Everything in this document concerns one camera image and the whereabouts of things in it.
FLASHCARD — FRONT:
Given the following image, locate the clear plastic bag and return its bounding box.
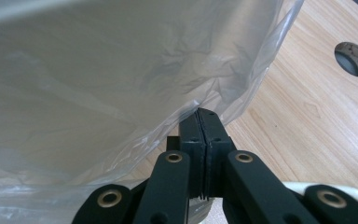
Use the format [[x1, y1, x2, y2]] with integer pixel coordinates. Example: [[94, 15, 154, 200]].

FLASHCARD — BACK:
[[0, 0, 306, 224]]

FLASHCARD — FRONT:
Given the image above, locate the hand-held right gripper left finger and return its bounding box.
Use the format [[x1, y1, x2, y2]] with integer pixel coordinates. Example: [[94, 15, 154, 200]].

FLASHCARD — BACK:
[[166, 110, 207, 199]]

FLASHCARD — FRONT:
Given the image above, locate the grey round table grommet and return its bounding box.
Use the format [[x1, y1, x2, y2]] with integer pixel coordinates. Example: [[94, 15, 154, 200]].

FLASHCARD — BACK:
[[334, 41, 358, 78]]

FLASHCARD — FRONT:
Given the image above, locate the cream plastic trash bin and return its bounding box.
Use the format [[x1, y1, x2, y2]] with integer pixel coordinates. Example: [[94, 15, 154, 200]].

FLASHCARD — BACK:
[[0, 6, 281, 188]]

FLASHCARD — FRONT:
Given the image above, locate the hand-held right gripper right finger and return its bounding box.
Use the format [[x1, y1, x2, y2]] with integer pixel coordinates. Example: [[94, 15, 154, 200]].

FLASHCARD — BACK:
[[198, 107, 238, 198]]

